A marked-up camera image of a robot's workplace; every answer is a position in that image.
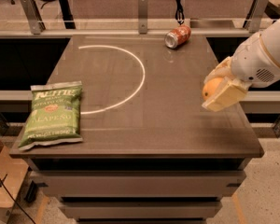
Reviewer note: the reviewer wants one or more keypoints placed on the green jalapeno chip bag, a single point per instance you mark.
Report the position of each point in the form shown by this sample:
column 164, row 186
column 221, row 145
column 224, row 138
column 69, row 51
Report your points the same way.
column 54, row 117

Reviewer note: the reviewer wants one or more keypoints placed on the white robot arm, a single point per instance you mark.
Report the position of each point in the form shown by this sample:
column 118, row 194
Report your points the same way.
column 254, row 64

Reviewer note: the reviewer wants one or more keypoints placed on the orange soda can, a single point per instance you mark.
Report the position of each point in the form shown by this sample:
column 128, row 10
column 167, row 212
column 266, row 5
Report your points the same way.
column 177, row 36

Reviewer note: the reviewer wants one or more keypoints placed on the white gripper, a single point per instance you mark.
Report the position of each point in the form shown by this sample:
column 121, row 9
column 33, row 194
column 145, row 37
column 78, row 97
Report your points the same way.
column 253, row 62

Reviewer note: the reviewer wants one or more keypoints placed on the metal bracket post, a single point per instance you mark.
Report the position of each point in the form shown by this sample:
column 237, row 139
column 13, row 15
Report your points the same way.
column 142, row 16
column 258, row 10
column 33, row 16

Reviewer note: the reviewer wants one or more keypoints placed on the middle metal bracket post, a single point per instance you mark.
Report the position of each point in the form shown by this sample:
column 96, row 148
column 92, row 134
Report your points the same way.
column 142, row 16

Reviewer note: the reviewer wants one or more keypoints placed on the right metal bracket post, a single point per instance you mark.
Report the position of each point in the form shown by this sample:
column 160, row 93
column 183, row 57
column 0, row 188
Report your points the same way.
column 258, row 10

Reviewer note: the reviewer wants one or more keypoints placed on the orange fruit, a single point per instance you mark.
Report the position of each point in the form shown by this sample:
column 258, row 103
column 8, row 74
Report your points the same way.
column 210, row 87

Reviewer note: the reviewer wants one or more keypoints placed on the grey table cabinet with drawers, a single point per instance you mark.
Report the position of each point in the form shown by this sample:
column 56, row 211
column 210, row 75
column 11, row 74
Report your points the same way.
column 150, row 153

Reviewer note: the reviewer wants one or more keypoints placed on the left metal bracket post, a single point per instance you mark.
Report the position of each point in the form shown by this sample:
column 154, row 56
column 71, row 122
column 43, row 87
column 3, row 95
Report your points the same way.
column 33, row 16

